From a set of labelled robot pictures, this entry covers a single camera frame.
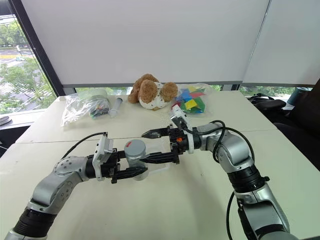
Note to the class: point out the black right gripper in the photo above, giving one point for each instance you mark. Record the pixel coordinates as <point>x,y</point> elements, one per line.
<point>178,146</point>

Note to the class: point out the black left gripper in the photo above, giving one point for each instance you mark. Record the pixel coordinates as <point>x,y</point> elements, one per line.
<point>111,166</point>

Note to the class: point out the clear jar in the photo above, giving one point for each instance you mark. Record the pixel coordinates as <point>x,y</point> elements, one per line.
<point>135,166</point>

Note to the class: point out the grey jar lid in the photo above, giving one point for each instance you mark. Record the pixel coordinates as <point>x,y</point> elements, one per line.
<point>135,149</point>

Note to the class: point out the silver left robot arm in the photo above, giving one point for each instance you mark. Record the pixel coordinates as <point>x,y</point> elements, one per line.
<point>53,185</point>

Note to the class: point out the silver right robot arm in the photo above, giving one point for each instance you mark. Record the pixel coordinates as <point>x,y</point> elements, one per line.
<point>237,150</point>

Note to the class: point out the brown and white plush toy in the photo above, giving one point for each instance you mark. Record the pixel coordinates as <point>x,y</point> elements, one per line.
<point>150,91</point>

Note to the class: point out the clear bag of coloured blocks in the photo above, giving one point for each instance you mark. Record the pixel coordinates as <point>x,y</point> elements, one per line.
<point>192,100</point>

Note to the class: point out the clear plastic syringe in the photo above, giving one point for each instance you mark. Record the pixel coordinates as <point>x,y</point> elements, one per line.
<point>116,106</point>

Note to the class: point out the clear bag of small items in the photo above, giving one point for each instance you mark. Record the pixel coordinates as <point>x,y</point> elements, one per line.
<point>86,106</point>

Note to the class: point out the white roller blind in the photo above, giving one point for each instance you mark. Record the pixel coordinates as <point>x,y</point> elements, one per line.
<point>285,42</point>
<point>140,40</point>

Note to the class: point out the black bag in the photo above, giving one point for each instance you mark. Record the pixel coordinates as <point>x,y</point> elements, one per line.
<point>266,102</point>

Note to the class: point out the grey round object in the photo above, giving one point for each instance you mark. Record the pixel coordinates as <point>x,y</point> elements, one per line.
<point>4,120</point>

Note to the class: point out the dark green cup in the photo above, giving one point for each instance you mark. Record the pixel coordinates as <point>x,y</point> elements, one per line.
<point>296,96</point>

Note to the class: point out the dark chair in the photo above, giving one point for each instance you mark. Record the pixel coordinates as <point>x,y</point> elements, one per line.
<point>303,125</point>

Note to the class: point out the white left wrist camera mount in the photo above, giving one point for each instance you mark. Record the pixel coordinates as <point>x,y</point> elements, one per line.
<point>102,156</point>

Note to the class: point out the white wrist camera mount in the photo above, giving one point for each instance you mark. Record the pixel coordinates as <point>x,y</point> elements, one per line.
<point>180,115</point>
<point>102,156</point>

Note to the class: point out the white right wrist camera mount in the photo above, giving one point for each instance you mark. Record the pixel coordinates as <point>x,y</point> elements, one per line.
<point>180,115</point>

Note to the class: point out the dark window frame post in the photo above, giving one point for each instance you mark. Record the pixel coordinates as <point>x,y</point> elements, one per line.
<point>37,47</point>

